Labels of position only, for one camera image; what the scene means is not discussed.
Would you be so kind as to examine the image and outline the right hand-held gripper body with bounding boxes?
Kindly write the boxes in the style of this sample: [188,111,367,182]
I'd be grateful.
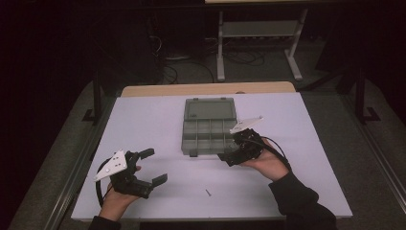
[224,115,266,167]

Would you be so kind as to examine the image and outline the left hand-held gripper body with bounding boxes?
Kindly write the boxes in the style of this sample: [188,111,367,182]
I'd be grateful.
[93,149,155,200]

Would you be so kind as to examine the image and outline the grey plastic organizer box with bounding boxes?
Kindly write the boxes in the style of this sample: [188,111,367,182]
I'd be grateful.
[180,97,245,158]

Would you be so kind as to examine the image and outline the person's right hand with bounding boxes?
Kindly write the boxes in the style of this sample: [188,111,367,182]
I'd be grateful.
[241,138,290,183]

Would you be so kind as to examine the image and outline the person's left hand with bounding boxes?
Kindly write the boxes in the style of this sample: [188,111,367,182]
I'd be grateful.
[98,165,142,222]

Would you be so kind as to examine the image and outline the black metal stand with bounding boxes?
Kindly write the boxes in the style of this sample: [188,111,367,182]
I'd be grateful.
[81,72,103,127]
[354,63,381,127]

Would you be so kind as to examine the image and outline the right hand-held gripper black cable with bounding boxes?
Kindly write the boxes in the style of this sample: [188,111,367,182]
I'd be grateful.
[251,135,293,173]

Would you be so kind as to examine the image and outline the hand-held gripper black cable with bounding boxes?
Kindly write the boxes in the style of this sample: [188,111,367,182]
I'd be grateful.
[95,157,113,209]
[251,135,293,173]

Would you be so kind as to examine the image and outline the left hand-held gripper black cable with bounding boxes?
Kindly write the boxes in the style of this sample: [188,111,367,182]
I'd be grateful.
[95,157,113,209]

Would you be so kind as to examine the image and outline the grey metal floor rail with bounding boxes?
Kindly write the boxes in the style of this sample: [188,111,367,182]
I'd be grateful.
[339,94,406,207]
[42,97,117,230]

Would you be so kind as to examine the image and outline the tangled black floor cables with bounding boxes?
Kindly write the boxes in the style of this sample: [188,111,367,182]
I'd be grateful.
[222,47,266,67]

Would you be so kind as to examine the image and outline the black floor cable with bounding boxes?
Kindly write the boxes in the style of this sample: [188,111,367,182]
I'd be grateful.
[158,57,215,85]

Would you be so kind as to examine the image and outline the white metal desk frame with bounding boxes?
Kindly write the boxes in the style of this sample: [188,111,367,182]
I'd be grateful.
[215,8,309,82]

